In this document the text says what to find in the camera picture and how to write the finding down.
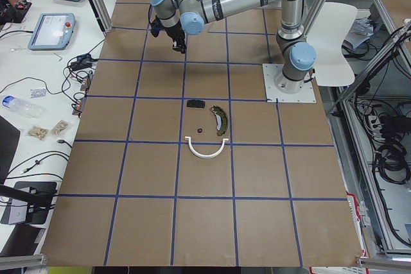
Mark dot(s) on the clear plastic water bottle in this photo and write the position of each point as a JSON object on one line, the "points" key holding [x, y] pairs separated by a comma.
{"points": [[21, 106]]}

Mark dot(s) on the green curved brake shoe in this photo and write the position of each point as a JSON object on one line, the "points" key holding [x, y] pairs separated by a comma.
{"points": [[221, 120]]}

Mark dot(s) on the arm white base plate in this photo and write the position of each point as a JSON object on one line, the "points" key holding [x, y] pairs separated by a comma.
{"points": [[278, 89]]}

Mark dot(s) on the black brake pad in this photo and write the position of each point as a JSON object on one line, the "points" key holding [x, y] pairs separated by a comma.
{"points": [[195, 103]]}

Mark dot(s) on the white plastic chair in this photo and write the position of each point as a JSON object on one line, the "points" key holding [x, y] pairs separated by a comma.
{"points": [[326, 36]]}

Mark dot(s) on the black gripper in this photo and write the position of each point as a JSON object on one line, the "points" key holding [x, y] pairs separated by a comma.
{"points": [[175, 32]]}

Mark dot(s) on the near blue teach pendant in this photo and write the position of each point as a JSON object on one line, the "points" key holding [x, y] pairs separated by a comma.
{"points": [[53, 31]]}

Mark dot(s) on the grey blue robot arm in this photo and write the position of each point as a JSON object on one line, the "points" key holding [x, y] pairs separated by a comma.
{"points": [[180, 18]]}

